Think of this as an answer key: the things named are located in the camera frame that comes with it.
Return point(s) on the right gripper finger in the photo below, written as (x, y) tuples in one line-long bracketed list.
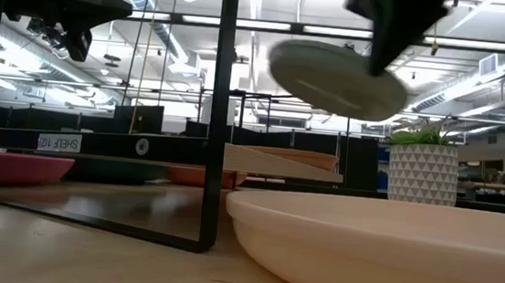
[(396, 21), (361, 3)]

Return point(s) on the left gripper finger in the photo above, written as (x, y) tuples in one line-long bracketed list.
[(103, 9)]

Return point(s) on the sage green plate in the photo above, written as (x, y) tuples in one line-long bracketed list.
[(331, 82)]

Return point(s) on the pink plate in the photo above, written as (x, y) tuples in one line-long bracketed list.
[(21, 169)]

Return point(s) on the peach plate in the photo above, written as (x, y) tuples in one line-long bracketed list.
[(385, 249)]

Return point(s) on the white shelf label sticker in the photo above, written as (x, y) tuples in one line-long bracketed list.
[(59, 142)]

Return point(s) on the light wooden shelf board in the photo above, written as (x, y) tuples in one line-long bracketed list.
[(278, 166)]

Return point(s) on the black overhead light bar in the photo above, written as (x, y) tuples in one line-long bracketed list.
[(299, 28)]

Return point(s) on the white ceiling air vent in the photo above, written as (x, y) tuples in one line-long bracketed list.
[(488, 64)]

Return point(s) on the black computer monitor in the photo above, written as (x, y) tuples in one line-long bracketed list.
[(140, 119)]

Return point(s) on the green potted plant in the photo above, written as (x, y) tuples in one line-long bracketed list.
[(418, 135)]

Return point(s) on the round white sticker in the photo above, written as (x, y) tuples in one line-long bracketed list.
[(142, 146)]

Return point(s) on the white triangle-pattern plant pot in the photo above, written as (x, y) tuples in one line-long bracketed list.
[(423, 175)]

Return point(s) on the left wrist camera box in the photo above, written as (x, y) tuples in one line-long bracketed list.
[(79, 45)]

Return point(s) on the black metal shelf frame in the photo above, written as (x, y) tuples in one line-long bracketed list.
[(220, 111)]

